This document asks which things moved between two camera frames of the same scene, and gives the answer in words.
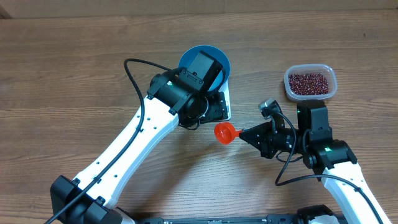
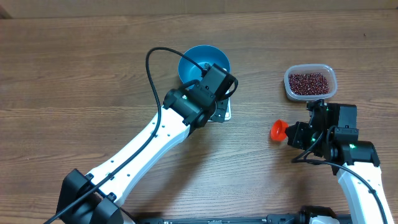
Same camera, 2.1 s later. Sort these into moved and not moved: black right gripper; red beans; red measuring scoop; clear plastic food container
Moved: red measuring scoop; black right gripper
Not moved: red beans; clear plastic food container
